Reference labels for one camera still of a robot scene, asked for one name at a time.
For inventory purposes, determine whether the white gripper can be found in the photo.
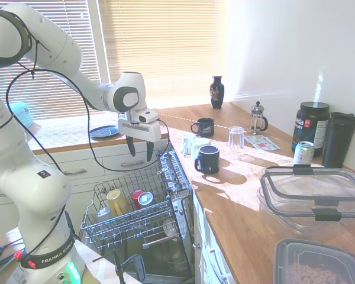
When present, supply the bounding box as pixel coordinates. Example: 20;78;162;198
118;117;162;162

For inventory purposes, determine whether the metal dishwasher cutlery tray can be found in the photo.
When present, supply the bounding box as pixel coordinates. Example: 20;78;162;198
156;149;193;195

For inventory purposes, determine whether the red mug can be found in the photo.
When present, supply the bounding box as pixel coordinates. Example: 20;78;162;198
131;189;153;210

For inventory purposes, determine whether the yellow ceramic mug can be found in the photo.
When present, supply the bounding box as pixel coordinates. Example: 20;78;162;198
106;189;130;215

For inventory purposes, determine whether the navy mug with white print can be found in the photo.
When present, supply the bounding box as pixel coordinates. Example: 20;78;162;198
191;118;215;137

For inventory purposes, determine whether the plain navy mug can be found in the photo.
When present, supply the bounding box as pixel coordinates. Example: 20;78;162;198
194;145;221;175

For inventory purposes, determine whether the built-in dishwasher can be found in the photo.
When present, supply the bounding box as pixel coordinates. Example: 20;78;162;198
82;149;196;283

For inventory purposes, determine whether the white cabinet beside dishwasher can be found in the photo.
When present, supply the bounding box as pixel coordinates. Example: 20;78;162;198
192;192;236;284

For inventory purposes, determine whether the white cabinet under window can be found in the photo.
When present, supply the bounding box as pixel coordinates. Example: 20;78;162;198
0;137;174;237

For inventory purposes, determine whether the blue round plate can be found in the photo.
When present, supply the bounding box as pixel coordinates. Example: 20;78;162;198
90;124;120;140

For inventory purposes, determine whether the dark blue painted vase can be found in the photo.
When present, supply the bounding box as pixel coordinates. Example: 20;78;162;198
209;76;225;109

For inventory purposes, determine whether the clear upturned drinking glass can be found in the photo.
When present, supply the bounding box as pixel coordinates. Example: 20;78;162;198
227;126;245;149

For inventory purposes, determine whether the wide wooden window blind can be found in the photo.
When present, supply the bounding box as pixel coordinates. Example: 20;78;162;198
97;0;229;111

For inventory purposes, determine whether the glass French press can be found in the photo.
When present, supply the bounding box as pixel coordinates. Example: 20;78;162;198
250;101;269;136

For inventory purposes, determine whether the colourful coaster card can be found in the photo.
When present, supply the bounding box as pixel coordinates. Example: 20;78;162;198
244;134;282;151

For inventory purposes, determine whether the teal baseball cap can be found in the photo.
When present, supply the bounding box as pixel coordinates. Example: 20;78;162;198
10;102;42;133

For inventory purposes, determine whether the narrow wooden window blind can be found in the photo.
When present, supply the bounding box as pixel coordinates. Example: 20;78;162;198
0;0;104;121

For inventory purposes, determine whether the clear plastic storage container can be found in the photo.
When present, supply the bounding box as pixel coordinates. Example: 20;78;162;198
256;165;355;236

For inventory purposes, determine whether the white and green drink can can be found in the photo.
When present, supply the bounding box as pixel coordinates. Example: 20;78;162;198
292;141;315;166

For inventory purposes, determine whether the black protein powder tub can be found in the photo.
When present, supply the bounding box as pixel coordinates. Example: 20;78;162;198
292;101;331;157

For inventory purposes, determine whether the black shaker bottle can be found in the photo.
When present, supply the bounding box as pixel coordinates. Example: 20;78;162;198
322;111;355;169

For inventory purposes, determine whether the grey container with cereal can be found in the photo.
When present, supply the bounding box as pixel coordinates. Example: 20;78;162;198
273;238;355;284

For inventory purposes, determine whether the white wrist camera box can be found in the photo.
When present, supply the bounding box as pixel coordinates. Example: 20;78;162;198
137;108;161;124

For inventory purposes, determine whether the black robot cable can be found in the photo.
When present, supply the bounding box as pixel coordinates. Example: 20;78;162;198
5;11;171;173

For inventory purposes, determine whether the metal wire dishwasher rack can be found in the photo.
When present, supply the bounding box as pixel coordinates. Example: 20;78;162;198
80;165;193;250

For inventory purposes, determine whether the black camera stand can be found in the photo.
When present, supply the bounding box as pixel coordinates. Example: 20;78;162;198
93;248;128;284

